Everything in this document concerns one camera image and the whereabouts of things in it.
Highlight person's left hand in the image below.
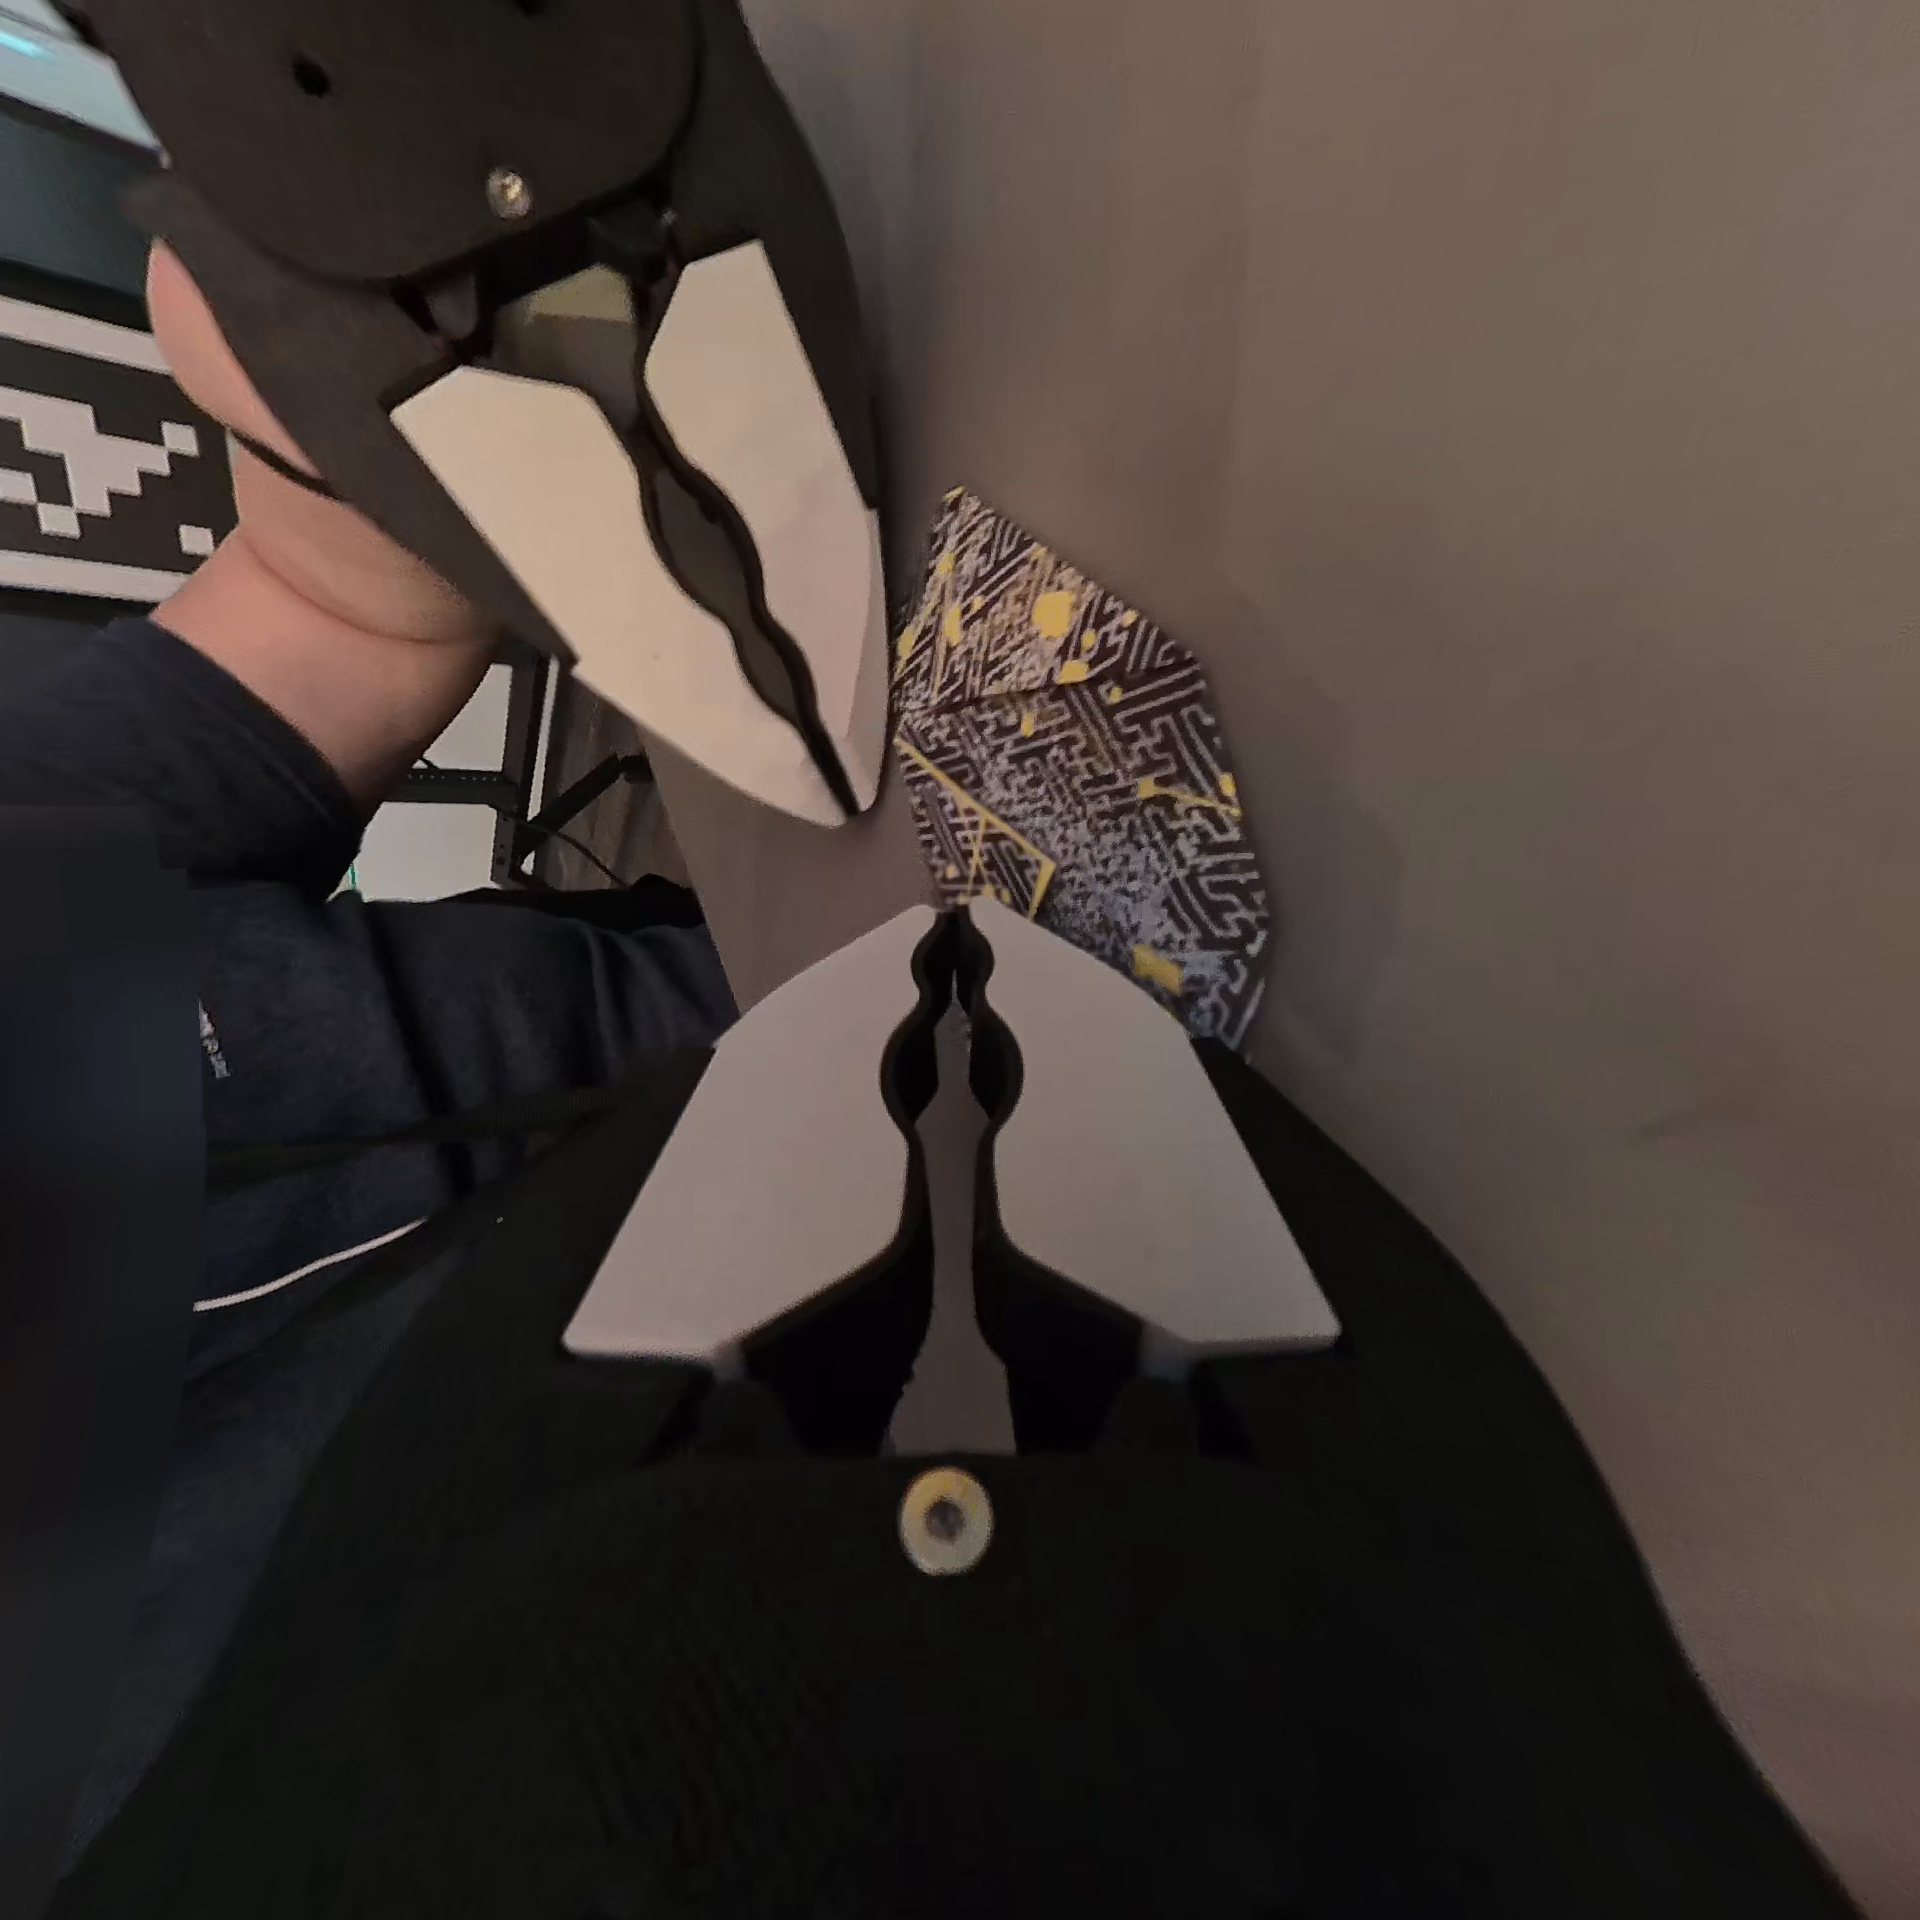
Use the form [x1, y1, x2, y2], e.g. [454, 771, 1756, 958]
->
[147, 238, 339, 506]

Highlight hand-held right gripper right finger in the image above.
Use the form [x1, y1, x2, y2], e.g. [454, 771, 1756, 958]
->
[959, 897, 1342, 1377]

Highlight person's left forearm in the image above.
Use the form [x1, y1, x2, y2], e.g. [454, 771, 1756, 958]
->
[151, 451, 511, 818]

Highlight black patterned origami paper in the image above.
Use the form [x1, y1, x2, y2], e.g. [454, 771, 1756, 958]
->
[890, 484, 1274, 1052]

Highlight large dark screen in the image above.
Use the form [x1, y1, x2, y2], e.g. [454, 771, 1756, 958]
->
[0, 89, 167, 302]

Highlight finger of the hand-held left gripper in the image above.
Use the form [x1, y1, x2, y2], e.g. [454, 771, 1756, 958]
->
[638, 238, 890, 818]
[386, 363, 859, 833]

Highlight framed black-white marker sign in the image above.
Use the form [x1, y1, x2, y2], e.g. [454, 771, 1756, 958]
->
[0, 292, 245, 607]

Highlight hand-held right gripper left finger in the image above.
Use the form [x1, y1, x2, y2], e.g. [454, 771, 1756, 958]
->
[562, 900, 959, 1377]

